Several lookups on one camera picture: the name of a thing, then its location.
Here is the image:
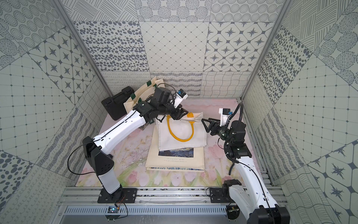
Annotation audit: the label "circuit board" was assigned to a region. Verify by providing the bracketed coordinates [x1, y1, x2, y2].
[226, 205, 240, 220]
[105, 207, 121, 221]

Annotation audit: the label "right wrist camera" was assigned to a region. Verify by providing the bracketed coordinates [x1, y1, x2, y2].
[219, 108, 232, 127]

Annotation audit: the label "aluminium mounting rail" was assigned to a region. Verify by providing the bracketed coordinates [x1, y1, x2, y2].
[55, 186, 286, 206]

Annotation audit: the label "starry night canvas tote bag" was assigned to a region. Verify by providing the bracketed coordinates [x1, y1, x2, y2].
[145, 127, 205, 172]

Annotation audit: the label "green handled exhibition tote bag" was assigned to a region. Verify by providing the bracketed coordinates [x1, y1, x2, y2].
[124, 77, 164, 113]

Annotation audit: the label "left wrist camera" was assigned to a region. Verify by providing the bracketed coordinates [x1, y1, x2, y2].
[173, 89, 188, 108]

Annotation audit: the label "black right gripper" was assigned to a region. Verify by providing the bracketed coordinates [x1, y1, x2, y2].
[202, 118, 234, 145]

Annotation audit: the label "black plastic tool case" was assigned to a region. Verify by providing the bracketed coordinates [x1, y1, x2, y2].
[101, 86, 134, 120]

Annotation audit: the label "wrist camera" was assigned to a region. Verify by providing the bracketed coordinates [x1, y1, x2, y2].
[173, 89, 188, 108]
[219, 108, 232, 127]

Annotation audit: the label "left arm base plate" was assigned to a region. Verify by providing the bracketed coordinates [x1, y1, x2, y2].
[98, 188, 138, 203]

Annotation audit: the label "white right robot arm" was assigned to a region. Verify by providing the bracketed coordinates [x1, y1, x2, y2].
[201, 119, 291, 224]

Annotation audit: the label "right circuit board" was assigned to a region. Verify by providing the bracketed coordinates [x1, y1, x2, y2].
[226, 205, 240, 220]

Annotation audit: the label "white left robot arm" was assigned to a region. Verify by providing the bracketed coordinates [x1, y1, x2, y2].
[83, 87, 188, 195]

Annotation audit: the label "yellow handled white bag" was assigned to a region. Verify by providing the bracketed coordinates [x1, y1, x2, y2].
[156, 112, 207, 151]

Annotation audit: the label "blue handled pliers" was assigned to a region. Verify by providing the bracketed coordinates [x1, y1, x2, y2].
[228, 162, 235, 175]

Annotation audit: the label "left circuit board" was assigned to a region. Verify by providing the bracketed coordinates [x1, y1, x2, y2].
[105, 207, 121, 221]

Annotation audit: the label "black corrugated cable hose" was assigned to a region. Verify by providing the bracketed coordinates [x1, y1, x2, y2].
[227, 102, 244, 127]

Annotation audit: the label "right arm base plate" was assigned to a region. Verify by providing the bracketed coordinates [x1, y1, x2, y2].
[208, 188, 233, 203]

